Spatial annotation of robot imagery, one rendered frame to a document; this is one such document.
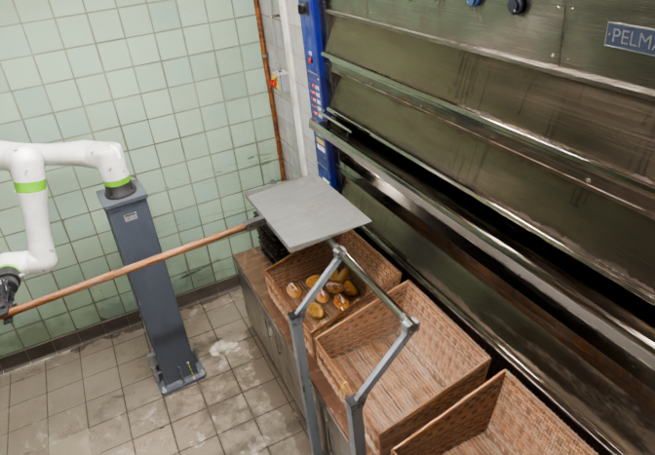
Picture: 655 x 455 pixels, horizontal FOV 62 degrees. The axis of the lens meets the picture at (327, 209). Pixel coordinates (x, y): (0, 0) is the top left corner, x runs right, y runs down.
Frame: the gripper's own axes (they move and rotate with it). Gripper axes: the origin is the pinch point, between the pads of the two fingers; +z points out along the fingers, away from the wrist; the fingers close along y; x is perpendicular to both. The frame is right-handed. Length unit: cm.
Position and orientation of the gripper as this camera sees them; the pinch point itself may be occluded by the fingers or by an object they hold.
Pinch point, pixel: (6, 313)
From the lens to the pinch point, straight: 233.1
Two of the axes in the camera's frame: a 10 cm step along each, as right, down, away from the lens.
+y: 1.4, 8.4, 5.2
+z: 4.4, 4.2, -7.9
